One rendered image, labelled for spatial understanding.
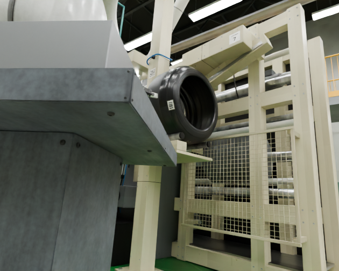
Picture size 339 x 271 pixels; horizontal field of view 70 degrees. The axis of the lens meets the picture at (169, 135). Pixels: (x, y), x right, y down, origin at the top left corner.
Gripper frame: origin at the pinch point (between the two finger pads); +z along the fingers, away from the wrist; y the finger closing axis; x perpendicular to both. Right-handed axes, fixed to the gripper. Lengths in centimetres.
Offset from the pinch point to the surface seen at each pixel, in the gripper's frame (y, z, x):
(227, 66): -15, 67, -34
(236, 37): -31, 56, -47
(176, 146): -11.0, 8.4, 33.6
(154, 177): 26, 21, 53
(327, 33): 66, 1001, -483
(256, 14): 99, 411, -304
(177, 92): -11.8, 10.5, -0.7
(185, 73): -11.7, 18.7, -15.5
